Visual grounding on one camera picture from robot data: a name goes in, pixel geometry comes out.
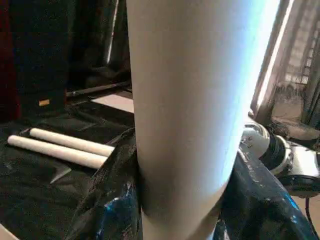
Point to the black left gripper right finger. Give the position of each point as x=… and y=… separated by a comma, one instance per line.
x=262, y=205

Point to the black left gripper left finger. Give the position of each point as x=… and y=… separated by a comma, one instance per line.
x=112, y=200

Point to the white plastic table leg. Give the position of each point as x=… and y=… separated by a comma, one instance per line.
x=72, y=141
x=57, y=151
x=187, y=100

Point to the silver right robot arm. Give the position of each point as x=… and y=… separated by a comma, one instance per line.
x=275, y=155

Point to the white sheet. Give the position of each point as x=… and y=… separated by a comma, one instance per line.
x=115, y=101

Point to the dark long rod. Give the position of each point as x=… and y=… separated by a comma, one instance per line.
x=100, y=88

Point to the small yellow box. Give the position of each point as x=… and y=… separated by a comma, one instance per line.
x=44, y=102

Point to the sheer grey window curtain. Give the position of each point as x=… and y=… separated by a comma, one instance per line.
x=295, y=50

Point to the dark red curtain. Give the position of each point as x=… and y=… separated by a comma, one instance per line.
x=8, y=62

